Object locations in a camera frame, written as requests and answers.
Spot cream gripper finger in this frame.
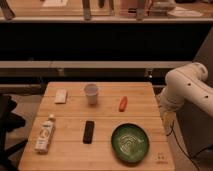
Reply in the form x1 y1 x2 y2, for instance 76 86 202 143
163 111 175 127

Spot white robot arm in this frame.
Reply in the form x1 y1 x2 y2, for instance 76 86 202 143
156 62 213 127

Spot green ceramic bowl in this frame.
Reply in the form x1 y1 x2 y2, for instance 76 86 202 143
111 123 149 164

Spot white paper cup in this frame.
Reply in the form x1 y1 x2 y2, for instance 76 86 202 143
84 83 98 105

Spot black rectangular remote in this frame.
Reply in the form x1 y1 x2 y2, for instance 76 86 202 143
83 121 94 144

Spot white sponge block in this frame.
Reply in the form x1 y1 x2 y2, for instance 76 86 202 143
54 89 67 104

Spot white plastic bottle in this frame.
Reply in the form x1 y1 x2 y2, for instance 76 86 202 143
35 114 55 154

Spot black office chair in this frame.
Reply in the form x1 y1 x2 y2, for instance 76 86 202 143
0 95 28 171

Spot black cable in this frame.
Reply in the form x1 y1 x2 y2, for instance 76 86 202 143
166 120 213 171

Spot grey metal shelf rail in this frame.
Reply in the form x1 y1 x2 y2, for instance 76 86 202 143
0 61 192 69

